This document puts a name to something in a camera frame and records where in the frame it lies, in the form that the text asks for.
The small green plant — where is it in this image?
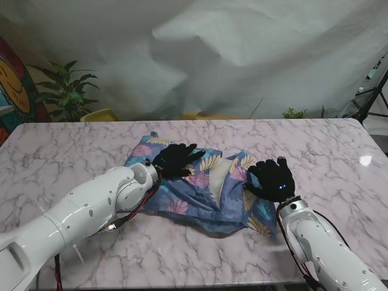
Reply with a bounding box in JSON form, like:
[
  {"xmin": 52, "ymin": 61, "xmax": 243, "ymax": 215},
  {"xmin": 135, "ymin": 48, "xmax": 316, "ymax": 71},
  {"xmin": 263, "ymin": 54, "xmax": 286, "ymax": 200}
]
[{"xmin": 281, "ymin": 107, "xmax": 309, "ymax": 119}]

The white zip tie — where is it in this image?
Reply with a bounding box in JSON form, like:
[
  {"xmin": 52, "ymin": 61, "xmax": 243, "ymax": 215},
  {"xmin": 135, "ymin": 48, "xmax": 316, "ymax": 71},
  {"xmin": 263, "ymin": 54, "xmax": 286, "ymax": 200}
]
[{"xmin": 72, "ymin": 244, "xmax": 85, "ymax": 265}]

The yellow plastic chair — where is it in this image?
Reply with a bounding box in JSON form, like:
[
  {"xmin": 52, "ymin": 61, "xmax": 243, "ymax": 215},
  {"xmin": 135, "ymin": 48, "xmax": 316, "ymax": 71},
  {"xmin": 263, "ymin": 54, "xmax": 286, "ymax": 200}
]
[{"xmin": 80, "ymin": 108, "xmax": 121, "ymax": 122}]

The white backdrop sheet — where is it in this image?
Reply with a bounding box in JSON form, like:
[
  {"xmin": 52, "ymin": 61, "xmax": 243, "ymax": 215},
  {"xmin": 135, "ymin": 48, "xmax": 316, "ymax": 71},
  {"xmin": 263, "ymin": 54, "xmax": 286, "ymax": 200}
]
[{"xmin": 0, "ymin": 0, "xmax": 388, "ymax": 121}]

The colourful smiley face board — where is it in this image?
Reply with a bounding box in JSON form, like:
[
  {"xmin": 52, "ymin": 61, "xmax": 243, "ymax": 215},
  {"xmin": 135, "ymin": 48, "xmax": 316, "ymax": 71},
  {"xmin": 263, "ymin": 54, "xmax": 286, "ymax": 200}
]
[{"xmin": 0, "ymin": 35, "xmax": 51, "ymax": 146}]

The black tripod stand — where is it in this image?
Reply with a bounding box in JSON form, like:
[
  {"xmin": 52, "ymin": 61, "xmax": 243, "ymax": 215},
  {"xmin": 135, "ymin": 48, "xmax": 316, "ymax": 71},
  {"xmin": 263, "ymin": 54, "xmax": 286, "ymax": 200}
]
[{"xmin": 342, "ymin": 51, "xmax": 388, "ymax": 127}]

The red black right arm cable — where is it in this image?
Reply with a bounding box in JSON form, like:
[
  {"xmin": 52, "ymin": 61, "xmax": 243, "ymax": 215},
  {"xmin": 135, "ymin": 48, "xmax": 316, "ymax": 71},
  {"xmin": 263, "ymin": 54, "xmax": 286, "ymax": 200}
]
[{"xmin": 276, "ymin": 206, "xmax": 349, "ymax": 287}]

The red black arm cable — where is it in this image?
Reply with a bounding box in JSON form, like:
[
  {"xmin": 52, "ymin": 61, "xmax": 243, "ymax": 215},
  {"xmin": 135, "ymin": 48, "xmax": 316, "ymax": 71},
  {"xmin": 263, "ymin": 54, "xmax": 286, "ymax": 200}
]
[
  {"xmin": 53, "ymin": 174, "xmax": 163, "ymax": 291},
  {"xmin": 276, "ymin": 206, "xmax": 349, "ymax": 287}
]

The blue leaf print pillowcase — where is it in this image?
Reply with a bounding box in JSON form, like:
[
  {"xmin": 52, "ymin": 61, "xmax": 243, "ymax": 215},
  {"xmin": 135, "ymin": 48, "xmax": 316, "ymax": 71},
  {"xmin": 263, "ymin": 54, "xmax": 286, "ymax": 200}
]
[{"xmin": 123, "ymin": 130, "xmax": 278, "ymax": 240}]

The thin brown stick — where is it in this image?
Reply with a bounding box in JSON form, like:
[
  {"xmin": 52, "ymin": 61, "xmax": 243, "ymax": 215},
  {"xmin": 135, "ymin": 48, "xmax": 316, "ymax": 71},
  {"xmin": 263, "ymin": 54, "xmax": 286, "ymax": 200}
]
[{"xmin": 249, "ymin": 97, "xmax": 264, "ymax": 119}]

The large green potted plant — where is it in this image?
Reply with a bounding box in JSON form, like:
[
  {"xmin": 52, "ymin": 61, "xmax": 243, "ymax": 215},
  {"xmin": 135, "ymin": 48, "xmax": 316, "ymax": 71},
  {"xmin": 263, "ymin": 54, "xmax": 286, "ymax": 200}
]
[{"xmin": 27, "ymin": 59, "xmax": 100, "ymax": 122}]

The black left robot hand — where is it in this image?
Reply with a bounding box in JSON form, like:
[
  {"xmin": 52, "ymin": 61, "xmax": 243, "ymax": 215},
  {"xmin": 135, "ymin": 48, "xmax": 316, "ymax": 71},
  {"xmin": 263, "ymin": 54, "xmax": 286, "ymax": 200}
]
[{"xmin": 151, "ymin": 142, "xmax": 207, "ymax": 178}]

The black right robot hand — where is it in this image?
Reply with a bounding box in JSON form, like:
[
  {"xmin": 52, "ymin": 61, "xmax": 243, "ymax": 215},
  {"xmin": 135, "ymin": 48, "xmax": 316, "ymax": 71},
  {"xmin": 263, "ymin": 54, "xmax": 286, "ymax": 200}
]
[{"xmin": 244, "ymin": 156, "xmax": 296, "ymax": 203}]

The white pillow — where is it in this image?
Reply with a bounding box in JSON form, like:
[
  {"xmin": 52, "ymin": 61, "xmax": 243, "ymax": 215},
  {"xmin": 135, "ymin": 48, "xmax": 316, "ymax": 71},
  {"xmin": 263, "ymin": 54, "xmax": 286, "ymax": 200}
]
[{"xmin": 209, "ymin": 159, "xmax": 233, "ymax": 204}]

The red black left arm cable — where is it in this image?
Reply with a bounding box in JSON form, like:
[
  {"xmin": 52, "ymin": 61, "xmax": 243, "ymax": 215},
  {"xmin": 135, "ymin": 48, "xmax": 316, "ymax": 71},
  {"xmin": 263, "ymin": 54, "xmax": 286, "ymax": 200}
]
[{"xmin": 53, "ymin": 174, "xmax": 163, "ymax": 291}]

